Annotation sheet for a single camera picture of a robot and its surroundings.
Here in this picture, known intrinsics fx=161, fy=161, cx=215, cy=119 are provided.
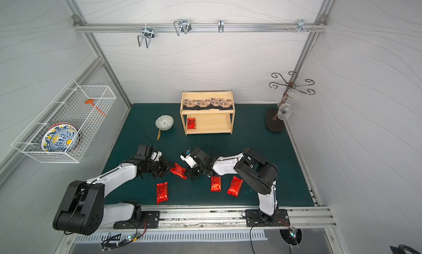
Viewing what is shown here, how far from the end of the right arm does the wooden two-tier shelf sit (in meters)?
0.27

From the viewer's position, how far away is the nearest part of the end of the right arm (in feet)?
2.25

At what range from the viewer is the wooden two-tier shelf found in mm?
920
